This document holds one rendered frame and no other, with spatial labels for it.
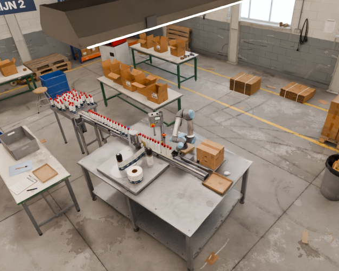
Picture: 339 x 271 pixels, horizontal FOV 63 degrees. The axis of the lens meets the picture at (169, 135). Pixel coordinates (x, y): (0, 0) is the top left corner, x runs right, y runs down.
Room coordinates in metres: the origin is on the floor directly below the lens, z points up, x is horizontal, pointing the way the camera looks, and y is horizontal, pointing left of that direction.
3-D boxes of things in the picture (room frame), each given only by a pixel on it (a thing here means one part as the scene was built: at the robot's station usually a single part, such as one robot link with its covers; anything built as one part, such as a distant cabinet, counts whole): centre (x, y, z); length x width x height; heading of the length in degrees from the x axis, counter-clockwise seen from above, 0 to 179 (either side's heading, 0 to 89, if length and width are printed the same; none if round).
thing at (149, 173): (2.94, 0.56, 0.86); 0.80 x 0.67 x 0.05; 48
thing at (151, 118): (3.32, 0.19, 1.38); 0.17 x 0.10 x 0.19; 103
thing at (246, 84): (6.68, -2.12, 0.16); 0.65 x 0.54 x 0.32; 44
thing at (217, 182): (2.52, -0.57, 0.85); 0.30 x 0.26 x 0.04; 48
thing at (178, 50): (7.54, -0.39, 0.97); 0.43 x 0.42 x 0.37; 126
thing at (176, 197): (3.03, 0.14, 0.82); 2.10 x 1.50 x 0.02; 48
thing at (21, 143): (3.70, 2.46, 0.91); 0.60 x 0.40 x 0.22; 43
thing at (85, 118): (4.14, 1.21, 0.47); 1.17 x 0.38 x 0.94; 48
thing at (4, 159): (3.45, 2.35, 0.40); 1.90 x 0.75 x 0.80; 39
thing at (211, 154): (2.94, -0.54, 0.99); 0.30 x 0.24 x 0.27; 48
